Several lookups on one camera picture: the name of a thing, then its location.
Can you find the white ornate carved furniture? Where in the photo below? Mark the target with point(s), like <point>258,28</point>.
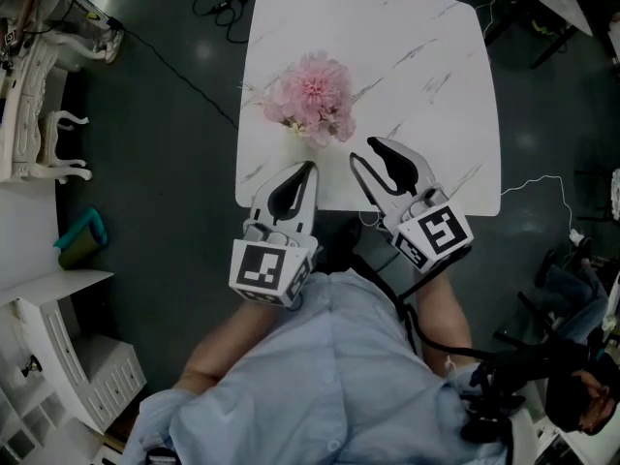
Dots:
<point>26,129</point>

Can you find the person's right forearm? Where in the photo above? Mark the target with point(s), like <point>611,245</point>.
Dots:
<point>443,318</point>

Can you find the pink artificial flowers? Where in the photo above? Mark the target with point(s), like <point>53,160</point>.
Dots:
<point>315,95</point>

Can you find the small dark figurine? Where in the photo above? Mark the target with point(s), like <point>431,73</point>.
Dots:
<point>31,366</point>

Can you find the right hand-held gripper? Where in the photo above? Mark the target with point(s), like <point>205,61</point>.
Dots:
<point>436,233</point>

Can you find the light blue shirt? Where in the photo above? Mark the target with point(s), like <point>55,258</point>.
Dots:
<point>315,385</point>

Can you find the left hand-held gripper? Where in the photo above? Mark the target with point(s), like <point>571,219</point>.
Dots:
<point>261,269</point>

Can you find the teal and green roll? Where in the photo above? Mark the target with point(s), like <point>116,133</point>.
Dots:
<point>82,226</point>

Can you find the person's left forearm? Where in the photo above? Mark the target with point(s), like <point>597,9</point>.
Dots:
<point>223,347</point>

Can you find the person's black shoe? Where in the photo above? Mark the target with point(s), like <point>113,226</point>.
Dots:
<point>346,240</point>

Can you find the white drawer cabinet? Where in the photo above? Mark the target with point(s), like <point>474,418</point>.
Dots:
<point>111,371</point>

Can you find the white marble table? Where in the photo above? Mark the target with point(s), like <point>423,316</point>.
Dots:
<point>412,104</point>

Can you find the black metal chair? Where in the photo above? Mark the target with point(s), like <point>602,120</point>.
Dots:
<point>533,308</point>

